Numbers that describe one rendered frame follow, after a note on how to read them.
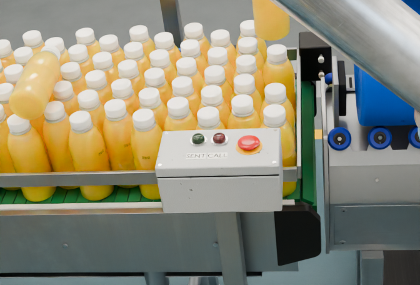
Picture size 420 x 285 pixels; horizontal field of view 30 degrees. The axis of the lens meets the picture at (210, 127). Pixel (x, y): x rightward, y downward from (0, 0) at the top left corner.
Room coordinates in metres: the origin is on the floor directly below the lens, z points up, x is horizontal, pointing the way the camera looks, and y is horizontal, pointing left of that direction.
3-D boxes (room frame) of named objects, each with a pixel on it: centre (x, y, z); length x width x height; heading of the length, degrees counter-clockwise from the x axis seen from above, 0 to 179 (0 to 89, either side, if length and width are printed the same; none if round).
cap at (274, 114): (1.12, -0.12, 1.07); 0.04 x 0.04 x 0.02
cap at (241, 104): (1.16, -0.06, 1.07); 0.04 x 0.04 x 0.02
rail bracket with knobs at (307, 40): (1.46, -0.25, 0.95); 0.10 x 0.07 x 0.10; 170
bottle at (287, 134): (1.12, -0.12, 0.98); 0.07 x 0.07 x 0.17
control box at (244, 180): (1.01, -0.01, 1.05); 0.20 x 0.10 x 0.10; 80
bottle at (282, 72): (1.32, -0.15, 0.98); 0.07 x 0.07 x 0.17
